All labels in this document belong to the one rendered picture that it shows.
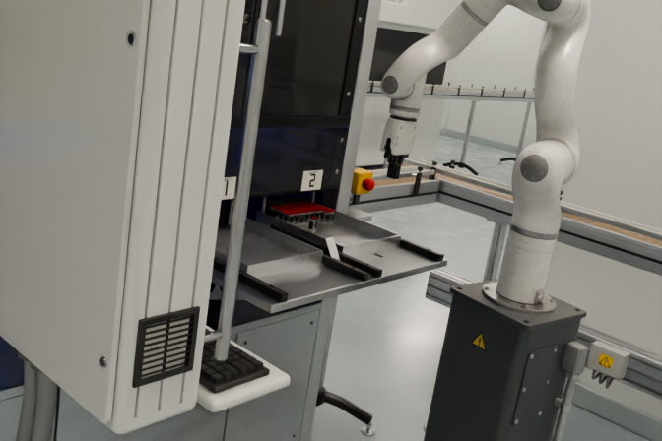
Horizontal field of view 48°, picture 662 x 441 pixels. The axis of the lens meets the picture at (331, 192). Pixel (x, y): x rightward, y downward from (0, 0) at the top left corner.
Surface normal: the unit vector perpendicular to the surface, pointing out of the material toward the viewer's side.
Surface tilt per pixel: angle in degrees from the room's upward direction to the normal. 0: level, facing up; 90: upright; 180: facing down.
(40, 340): 90
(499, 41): 90
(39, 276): 90
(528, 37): 90
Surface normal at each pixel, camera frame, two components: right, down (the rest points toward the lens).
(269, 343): 0.73, 0.26
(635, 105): -0.66, 0.07
